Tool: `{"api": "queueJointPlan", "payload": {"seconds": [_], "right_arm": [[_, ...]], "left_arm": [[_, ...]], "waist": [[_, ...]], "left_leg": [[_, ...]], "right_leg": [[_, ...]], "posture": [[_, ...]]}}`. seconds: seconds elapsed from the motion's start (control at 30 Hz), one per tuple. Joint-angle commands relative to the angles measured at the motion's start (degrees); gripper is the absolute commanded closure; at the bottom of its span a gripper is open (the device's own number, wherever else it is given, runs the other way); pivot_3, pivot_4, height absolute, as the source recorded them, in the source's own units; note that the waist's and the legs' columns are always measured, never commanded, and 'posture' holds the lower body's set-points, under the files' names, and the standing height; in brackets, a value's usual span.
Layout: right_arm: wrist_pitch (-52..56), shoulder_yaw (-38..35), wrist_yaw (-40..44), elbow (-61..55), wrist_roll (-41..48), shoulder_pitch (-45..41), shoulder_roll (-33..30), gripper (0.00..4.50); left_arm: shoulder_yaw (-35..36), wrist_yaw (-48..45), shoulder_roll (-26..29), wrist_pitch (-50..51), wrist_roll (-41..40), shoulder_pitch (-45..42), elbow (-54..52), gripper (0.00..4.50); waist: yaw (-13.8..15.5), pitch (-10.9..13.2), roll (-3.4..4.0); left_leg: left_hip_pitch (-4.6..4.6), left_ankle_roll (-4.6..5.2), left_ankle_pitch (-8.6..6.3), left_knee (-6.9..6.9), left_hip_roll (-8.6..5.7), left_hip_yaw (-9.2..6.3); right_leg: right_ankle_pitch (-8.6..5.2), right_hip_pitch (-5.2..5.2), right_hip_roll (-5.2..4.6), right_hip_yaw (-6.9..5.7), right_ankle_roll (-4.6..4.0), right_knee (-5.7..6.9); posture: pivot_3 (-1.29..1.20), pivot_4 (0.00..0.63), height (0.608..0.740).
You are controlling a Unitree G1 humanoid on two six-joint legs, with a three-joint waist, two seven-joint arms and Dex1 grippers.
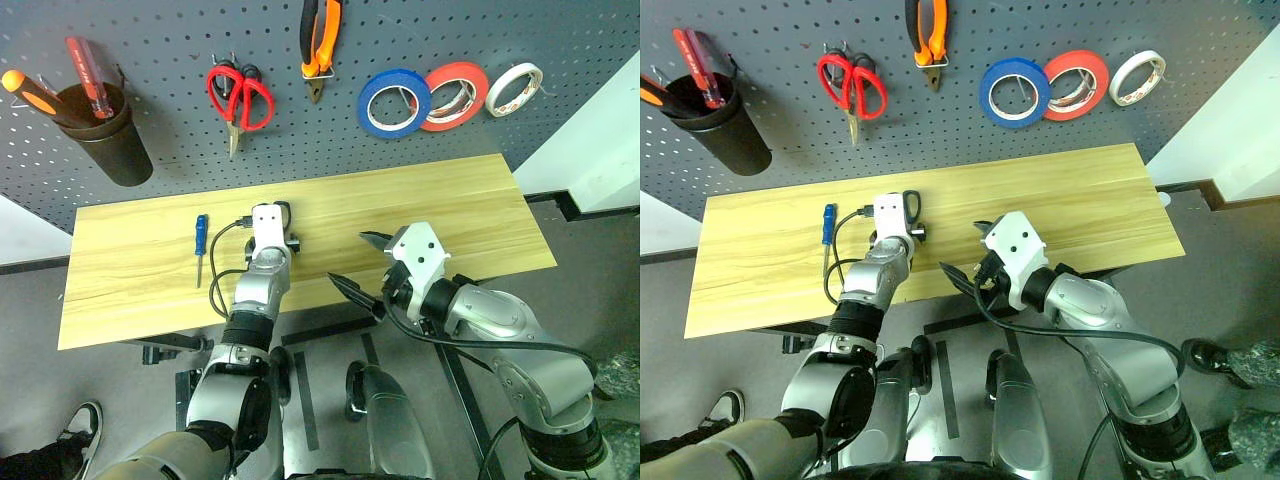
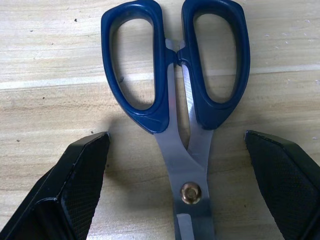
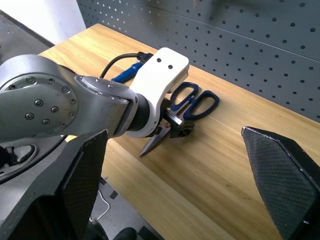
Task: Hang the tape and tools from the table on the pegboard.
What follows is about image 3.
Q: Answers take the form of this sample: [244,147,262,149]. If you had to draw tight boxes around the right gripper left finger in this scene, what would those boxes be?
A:
[0,128,109,240]

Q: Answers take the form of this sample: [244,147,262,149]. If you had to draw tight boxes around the thin white cable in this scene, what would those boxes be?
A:
[92,189,111,224]

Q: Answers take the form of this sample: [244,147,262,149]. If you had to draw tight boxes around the blue handled screwdriver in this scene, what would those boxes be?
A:
[110,60,144,84]

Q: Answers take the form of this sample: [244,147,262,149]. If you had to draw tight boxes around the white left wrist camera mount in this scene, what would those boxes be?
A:
[123,47,190,139]

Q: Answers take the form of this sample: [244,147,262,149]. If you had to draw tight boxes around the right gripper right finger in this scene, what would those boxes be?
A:
[240,125,320,240]

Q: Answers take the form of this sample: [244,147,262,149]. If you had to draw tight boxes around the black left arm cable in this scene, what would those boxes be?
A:
[99,50,151,80]

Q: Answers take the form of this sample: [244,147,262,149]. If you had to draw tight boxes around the dark blue handled scissors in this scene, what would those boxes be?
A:
[137,81,221,159]

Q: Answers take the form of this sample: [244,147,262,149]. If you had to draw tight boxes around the grey pegboard panel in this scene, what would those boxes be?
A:
[76,0,320,125]

